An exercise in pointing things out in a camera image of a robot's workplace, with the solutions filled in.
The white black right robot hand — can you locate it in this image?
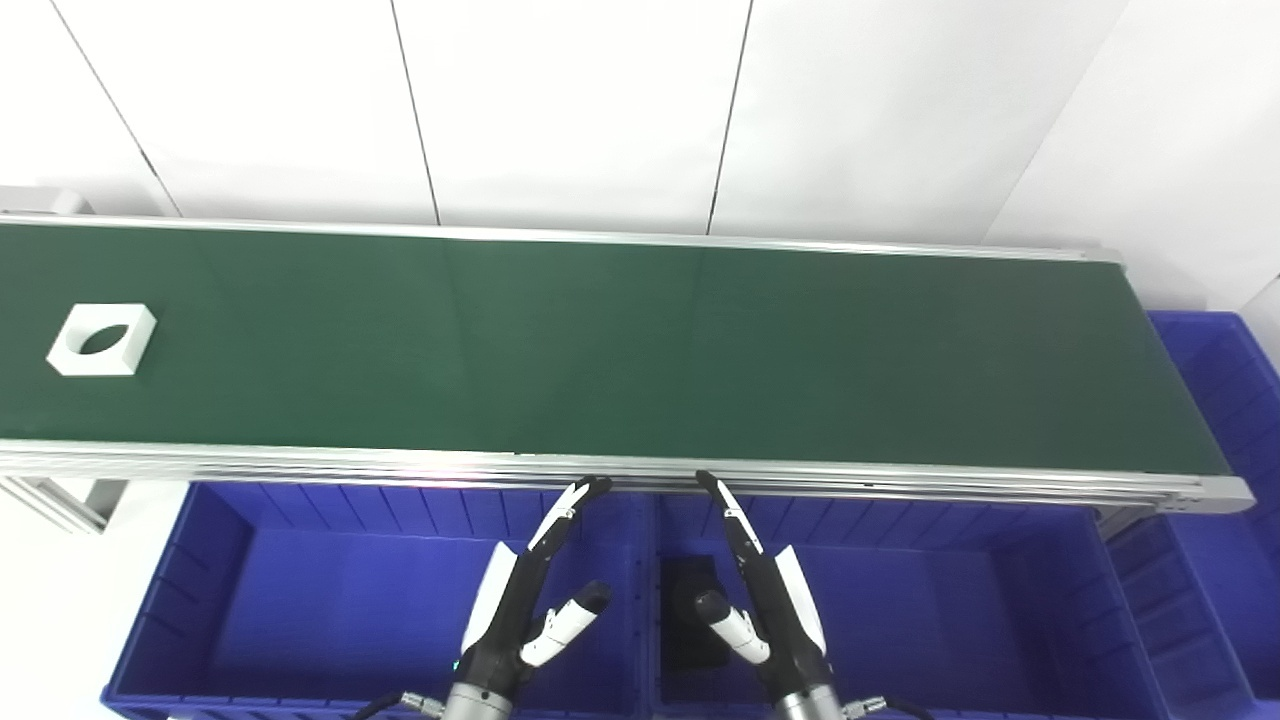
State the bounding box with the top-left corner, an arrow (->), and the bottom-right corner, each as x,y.
693,470 -> 837,701

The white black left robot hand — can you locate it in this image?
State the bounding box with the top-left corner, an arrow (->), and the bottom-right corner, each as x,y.
455,475 -> 614,698

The white square part with hole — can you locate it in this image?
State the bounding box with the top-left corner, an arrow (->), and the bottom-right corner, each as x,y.
46,303 -> 158,378

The black part in bin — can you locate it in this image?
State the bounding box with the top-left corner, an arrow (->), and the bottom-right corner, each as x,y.
660,555 -> 747,674

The blue plastic bin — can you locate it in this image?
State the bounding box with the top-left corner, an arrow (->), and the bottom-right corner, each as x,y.
1105,310 -> 1280,720
650,495 -> 1153,720
100,483 -> 657,720

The green conveyor belt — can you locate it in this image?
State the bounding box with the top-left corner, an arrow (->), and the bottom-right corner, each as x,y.
0,185 -> 1256,517

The aluminium conveyor leg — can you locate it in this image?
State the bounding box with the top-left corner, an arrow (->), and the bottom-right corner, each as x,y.
0,478 -> 129,536
1095,505 -> 1163,542

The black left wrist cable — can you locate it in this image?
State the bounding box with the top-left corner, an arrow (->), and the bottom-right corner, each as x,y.
350,690 -> 447,720

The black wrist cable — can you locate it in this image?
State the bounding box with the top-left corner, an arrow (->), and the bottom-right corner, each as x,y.
844,695 -> 937,720
350,690 -> 447,720

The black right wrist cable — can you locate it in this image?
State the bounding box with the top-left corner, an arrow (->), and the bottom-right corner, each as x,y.
844,695 -> 937,720

